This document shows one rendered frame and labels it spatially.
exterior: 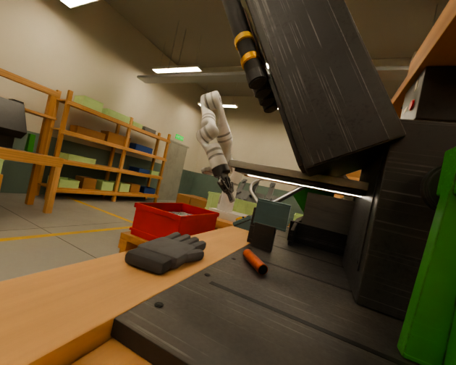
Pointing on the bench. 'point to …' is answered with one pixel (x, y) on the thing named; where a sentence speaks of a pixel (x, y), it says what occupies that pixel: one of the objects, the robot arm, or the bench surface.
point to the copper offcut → (255, 262)
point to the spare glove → (166, 253)
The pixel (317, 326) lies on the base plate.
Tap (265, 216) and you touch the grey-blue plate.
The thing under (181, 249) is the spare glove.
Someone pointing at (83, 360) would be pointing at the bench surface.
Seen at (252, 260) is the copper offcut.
